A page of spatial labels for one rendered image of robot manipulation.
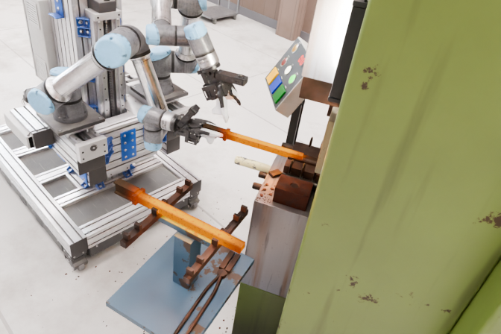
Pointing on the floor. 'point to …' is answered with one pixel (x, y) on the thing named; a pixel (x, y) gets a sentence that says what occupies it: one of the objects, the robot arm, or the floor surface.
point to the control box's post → (293, 125)
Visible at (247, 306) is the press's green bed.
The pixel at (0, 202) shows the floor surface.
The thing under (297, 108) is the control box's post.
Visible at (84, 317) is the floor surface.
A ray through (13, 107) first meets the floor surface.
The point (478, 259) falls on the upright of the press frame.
